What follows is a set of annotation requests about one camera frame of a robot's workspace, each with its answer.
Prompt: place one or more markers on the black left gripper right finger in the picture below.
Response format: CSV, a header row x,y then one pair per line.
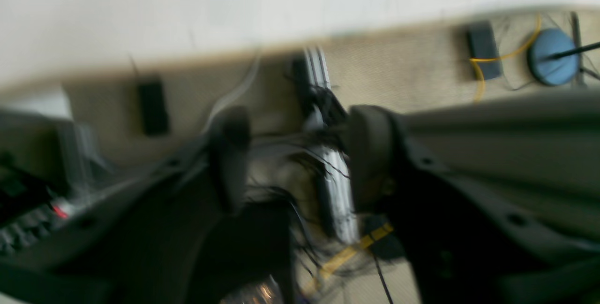
x,y
467,243

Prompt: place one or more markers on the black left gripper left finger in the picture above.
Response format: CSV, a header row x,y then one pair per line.
x,y
137,238

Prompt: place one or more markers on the black power brick left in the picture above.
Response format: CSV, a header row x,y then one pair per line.
x,y
152,107

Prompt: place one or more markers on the black power brick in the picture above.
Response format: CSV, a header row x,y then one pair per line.
x,y
483,48
152,107

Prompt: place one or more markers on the black round stand base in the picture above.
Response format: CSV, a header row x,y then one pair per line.
x,y
541,61

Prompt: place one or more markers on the black power brick right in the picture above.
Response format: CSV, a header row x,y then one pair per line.
x,y
483,48

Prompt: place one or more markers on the black stand pole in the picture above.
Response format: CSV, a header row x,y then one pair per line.
x,y
570,52

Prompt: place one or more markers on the aluminium frame post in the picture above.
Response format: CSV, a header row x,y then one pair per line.
x,y
322,113

